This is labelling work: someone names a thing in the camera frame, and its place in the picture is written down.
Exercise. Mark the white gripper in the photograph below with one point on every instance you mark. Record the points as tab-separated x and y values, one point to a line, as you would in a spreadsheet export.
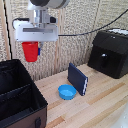
36	32

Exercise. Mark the red plastic cup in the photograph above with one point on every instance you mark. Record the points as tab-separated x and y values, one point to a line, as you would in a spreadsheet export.
30	51

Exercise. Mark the navy blue book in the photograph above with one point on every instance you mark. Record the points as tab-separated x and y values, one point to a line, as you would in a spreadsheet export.
76	78

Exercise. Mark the blue plastic bowl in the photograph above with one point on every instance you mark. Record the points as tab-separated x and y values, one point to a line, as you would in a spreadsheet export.
66	91

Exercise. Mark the black fabric storage case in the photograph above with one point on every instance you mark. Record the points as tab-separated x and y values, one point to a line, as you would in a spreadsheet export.
16	96

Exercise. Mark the black box device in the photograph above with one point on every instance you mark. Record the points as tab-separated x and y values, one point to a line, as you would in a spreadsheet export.
110	53

